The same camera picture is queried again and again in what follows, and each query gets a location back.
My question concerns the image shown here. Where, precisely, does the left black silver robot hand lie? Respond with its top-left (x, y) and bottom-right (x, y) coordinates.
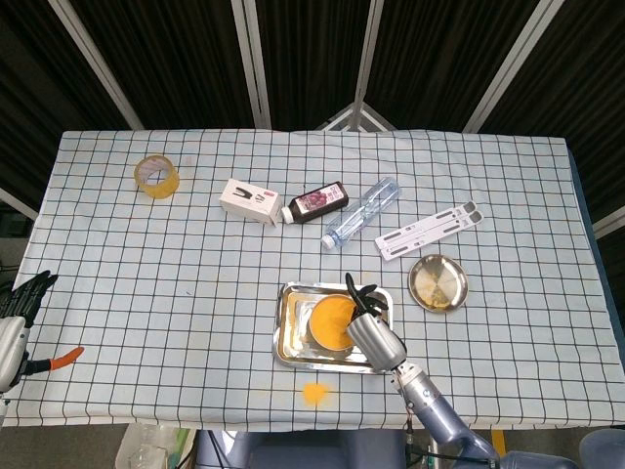
top-left (0, 270), bottom-right (86, 395)

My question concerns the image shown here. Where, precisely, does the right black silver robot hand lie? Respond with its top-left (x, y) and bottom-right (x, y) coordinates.
top-left (345, 272), bottom-right (408, 371)

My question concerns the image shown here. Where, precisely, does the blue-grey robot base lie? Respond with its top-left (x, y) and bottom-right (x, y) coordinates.
top-left (194, 429), bottom-right (406, 469)

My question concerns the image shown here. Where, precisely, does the bowl of yellow powder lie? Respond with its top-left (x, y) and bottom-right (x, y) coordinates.
top-left (307, 294), bottom-right (365, 351)

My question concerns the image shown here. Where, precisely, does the small rectangular steel tray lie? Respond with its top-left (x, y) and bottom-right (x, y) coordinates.
top-left (280, 287), bottom-right (387, 365)

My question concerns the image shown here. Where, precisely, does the large rectangular steel tray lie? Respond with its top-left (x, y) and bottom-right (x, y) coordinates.
top-left (271, 281), bottom-right (395, 375)

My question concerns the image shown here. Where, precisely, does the white black-checked tablecloth table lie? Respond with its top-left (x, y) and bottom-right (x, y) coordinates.
top-left (0, 128), bottom-right (625, 434)

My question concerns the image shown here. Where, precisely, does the spilled yellow powder pile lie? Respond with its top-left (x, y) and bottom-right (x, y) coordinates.
top-left (298, 380), bottom-right (336, 407)

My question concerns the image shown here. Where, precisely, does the round steel plate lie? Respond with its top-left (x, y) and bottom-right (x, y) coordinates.
top-left (407, 253), bottom-right (470, 312)

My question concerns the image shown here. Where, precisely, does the white folding laptop stand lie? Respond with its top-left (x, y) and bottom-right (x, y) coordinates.
top-left (374, 199), bottom-right (484, 263)

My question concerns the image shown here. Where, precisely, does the clear plastic water bottle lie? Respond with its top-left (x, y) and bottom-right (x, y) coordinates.
top-left (320, 176), bottom-right (401, 250)

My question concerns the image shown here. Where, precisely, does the dark juice bottle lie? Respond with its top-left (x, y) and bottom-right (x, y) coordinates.
top-left (280, 181), bottom-right (350, 226)

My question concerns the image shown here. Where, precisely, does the clear plastic bag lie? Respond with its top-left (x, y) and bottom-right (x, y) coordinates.
top-left (115, 423), bottom-right (196, 469)

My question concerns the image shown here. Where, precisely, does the white stapler box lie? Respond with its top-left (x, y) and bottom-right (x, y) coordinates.
top-left (218, 178), bottom-right (284, 227)

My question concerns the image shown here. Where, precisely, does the yellow packing tape roll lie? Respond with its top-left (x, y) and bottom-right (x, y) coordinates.
top-left (134, 154), bottom-right (181, 199)

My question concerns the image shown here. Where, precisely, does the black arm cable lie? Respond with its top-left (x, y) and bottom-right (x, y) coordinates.
top-left (400, 383), bottom-right (417, 444)

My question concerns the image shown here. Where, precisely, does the black folding screen white frame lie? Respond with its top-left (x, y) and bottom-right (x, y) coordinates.
top-left (0, 0), bottom-right (625, 240)

